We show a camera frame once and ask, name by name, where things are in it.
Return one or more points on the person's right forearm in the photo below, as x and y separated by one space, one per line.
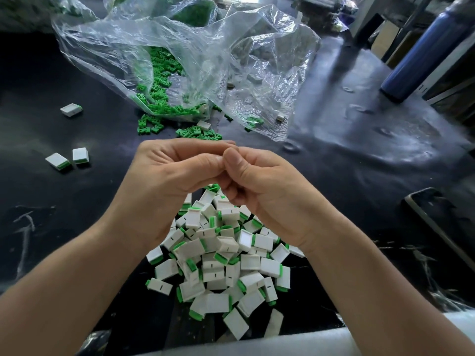
397 293

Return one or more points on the blue cylinder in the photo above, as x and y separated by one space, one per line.
427 54

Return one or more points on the black smartphone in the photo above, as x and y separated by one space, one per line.
441 230

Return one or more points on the white metal frame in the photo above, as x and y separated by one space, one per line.
367 9

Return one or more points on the large bag of assembled pieces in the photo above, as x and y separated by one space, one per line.
33 7

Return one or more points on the person's left hand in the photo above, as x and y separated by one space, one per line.
167 189

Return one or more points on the clear plastic bag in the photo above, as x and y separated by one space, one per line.
276 48

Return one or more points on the pile of assembled white-green pieces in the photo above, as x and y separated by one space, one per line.
223 259

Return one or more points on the assembled white-green part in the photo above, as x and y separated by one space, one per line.
159 286
80 155
71 109
57 161

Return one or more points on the plastic bag full of green pieces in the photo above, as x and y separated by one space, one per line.
184 5

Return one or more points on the person's right hand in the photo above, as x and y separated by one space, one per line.
278 192

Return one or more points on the brown cardboard box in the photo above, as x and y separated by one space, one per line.
384 39

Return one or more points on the person's left forearm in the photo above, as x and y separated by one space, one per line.
59 296

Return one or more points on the grey machine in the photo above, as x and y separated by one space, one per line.
320 3

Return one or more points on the pile of green clips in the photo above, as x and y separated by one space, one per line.
163 89

